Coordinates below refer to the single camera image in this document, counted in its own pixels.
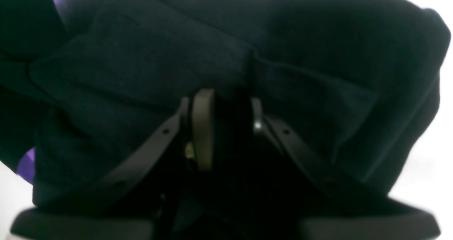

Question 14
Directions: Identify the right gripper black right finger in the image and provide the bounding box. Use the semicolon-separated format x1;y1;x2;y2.
251;98;441;240

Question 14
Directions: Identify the black T-shirt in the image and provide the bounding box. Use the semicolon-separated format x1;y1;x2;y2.
1;0;451;204

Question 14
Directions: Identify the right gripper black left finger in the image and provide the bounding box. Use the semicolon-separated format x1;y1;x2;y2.
10;89;215;240

